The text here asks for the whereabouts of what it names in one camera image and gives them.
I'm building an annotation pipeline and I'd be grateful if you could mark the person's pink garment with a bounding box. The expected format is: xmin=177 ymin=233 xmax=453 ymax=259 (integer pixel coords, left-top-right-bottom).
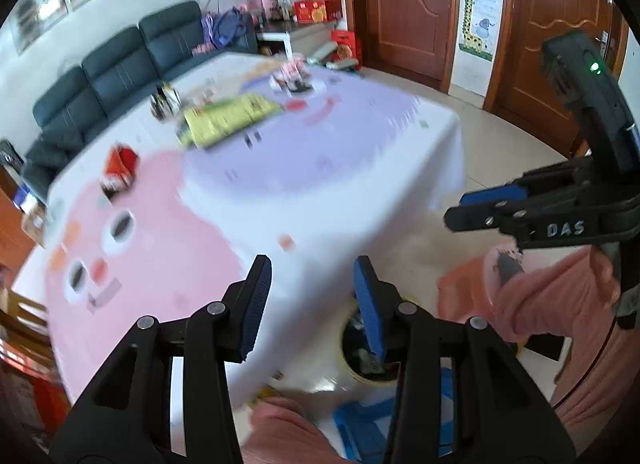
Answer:
xmin=437 ymin=264 xmax=640 ymax=425

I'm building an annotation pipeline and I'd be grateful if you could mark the wooden chair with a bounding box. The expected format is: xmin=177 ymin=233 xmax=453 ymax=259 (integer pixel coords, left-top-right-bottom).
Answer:
xmin=0 ymin=289 xmax=56 ymax=370

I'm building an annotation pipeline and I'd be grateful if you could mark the blue plastic stool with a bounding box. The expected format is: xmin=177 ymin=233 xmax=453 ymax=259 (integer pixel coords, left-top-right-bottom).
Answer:
xmin=332 ymin=369 xmax=463 ymax=460

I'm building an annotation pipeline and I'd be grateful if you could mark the dark blue sofa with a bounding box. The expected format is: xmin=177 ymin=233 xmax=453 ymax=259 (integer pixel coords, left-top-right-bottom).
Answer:
xmin=22 ymin=0 xmax=258 ymax=189

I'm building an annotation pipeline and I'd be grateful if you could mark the brown wooden door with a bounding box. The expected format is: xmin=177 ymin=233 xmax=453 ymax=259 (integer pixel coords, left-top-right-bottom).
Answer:
xmin=487 ymin=0 xmax=631 ymax=155
xmin=340 ymin=0 xmax=458 ymax=90

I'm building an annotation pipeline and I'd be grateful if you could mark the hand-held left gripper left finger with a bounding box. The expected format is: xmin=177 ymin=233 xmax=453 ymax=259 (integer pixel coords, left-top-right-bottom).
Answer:
xmin=47 ymin=254 xmax=273 ymax=464

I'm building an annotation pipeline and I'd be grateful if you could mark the yellow-green snack bag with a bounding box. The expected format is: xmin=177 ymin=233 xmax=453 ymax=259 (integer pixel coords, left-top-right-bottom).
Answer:
xmin=177 ymin=92 xmax=284 ymax=149

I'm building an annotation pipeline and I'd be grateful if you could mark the red carton with handle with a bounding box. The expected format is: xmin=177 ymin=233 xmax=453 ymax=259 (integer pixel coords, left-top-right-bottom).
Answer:
xmin=331 ymin=30 xmax=365 ymax=69

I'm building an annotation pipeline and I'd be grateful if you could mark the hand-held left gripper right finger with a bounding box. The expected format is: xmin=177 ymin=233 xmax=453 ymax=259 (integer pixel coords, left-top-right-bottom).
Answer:
xmin=352 ymin=255 xmax=576 ymax=464

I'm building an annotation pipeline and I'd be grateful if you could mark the black and yellow wrapper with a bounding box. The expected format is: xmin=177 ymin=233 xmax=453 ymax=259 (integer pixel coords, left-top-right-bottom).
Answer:
xmin=150 ymin=82 xmax=182 ymax=119

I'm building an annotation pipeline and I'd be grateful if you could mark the pink white snack packet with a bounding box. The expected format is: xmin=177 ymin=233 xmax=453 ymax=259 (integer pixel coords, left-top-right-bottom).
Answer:
xmin=270 ymin=56 xmax=314 ymax=94

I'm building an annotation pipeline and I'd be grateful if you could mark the red gift box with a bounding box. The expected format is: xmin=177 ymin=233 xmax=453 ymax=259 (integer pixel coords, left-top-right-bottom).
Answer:
xmin=292 ymin=0 xmax=345 ymax=24

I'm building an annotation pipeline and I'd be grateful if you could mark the person's leg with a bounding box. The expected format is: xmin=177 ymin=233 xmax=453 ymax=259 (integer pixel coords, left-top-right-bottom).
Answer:
xmin=250 ymin=398 xmax=346 ymax=464

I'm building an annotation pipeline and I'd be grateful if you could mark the pink and purple printed tablecloth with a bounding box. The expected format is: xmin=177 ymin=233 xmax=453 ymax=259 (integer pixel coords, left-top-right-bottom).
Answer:
xmin=10 ymin=51 xmax=466 ymax=405

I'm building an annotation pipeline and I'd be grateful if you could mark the white low cabinet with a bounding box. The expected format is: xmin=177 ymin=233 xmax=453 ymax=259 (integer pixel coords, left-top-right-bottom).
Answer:
xmin=255 ymin=21 xmax=346 ymax=60

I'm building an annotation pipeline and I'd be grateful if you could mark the trash bin with yellow rim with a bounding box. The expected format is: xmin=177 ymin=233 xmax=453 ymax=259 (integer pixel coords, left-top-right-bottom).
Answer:
xmin=340 ymin=296 xmax=416 ymax=388

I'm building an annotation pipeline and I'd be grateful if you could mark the red snack packet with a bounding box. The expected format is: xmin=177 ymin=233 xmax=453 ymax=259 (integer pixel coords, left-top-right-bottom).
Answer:
xmin=100 ymin=144 xmax=142 ymax=195

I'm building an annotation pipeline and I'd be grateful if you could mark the giraffe height chart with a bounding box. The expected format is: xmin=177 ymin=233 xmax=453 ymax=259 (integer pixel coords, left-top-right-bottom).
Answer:
xmin=457 ymin=0 xmax=504 ymax=62

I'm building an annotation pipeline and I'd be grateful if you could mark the purple bag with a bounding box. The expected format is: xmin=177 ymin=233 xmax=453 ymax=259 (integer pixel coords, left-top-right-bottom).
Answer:
xmin=202 ymin=8 xmax=254 ymax=49

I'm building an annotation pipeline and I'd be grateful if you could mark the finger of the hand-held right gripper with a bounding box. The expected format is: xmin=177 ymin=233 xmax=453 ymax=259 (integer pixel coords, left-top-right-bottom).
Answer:
xmin=459 ymin=159 xmax=595 ymax=209
xmin=444 ymin=200 xmax=532 ymax=235

